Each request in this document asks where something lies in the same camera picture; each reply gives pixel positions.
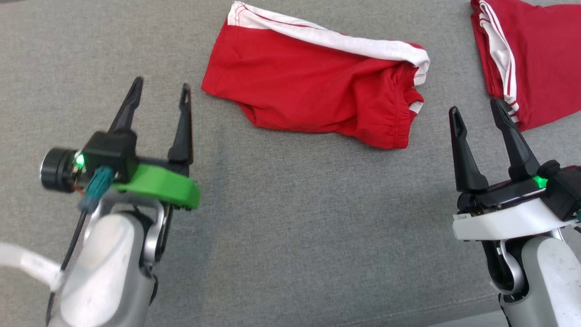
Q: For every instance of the red garment with elastic hem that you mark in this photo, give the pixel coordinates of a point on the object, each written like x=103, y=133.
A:
x=295, y=81

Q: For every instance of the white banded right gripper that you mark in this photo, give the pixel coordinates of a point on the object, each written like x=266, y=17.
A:
x=504, y=218

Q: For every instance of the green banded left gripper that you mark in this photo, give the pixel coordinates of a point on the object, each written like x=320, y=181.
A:
x=159, y=184

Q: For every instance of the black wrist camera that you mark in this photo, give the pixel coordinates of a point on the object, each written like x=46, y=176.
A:
x=565, y=186
x=111, y=152

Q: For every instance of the red jersey with white stripes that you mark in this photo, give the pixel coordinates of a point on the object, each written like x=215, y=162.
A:
x=544, y=59

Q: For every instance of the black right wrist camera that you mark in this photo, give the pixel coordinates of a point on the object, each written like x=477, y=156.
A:
x=565, y=186

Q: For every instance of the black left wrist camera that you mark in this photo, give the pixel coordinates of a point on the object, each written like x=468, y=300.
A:
x=111, y=152

